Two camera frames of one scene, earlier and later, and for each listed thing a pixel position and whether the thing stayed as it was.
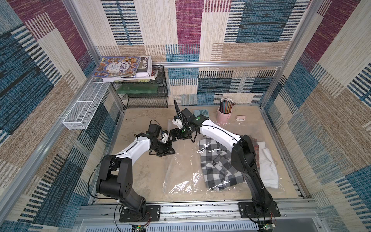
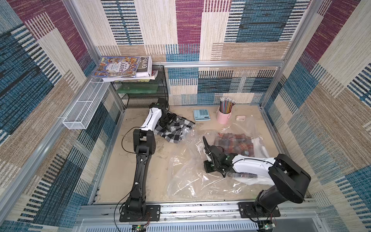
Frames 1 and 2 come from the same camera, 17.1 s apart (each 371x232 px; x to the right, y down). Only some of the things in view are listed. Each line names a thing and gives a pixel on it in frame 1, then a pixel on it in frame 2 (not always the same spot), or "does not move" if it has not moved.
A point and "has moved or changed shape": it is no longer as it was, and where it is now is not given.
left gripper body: [162, 148] to [167, 120]
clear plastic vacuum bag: [205, 164] does not move
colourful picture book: [117, 66] does not move
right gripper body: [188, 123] to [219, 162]
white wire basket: [83, 110] does not move
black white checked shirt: [216, 164] has moved or changed shape
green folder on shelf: [137, 88] does not move
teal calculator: [203, 112] does not move
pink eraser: [240, 118] does not move
